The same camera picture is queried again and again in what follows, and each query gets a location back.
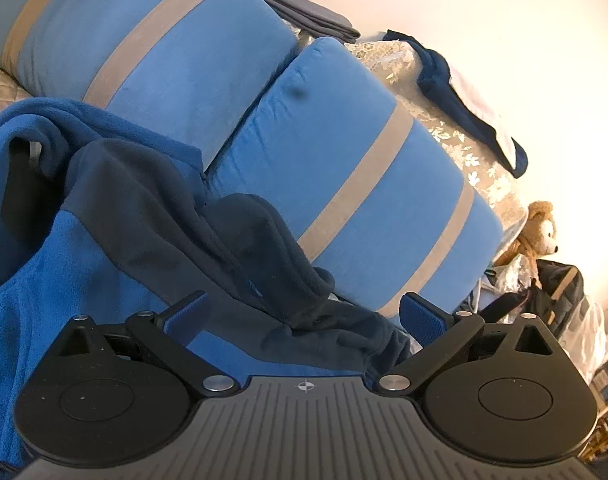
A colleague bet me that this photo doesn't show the grey folded cloth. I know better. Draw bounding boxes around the grey folded cloth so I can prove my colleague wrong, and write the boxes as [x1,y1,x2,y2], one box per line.
[223,0,361,43]

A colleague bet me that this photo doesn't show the beige lace cover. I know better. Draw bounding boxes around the beige lace cover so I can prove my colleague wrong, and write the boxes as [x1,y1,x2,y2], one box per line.
[344,30,530,261]

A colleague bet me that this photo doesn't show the blue fleece jacket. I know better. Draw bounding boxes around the blue fleece jacket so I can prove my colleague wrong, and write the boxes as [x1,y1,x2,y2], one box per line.
[0,97,415,466]

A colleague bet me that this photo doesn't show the pink cloth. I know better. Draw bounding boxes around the pink cloth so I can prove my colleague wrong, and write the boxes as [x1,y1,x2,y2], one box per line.
[449,67,516,161]

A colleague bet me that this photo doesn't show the black bag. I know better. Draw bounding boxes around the black bag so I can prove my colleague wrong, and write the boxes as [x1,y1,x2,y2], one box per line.
[484,260,585,341]

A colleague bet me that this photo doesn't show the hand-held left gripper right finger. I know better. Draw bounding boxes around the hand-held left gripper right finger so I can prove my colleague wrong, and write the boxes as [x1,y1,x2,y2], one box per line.
[374,292,557,395]

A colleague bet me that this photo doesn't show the clear plastic bag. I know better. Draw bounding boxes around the clear plastic bag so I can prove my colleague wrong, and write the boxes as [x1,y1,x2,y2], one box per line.
[571,300,608,386]

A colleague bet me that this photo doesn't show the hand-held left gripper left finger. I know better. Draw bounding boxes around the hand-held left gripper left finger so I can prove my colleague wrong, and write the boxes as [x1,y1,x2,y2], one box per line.
[59,291,237,396]

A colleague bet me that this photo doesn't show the blue grey-striped cushion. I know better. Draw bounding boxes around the blue grey-striped cushion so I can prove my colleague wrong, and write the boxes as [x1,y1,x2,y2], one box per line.
[0,0,302,168]
[206,37,505,318]

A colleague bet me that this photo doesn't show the navy cloth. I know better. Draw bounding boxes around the navy cloth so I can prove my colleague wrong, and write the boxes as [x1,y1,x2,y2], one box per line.
[384,30,530,178]

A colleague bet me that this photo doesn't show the brown teddy bear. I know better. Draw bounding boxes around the brown teddy bear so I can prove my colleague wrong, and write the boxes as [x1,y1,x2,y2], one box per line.
[494,201,560,271]

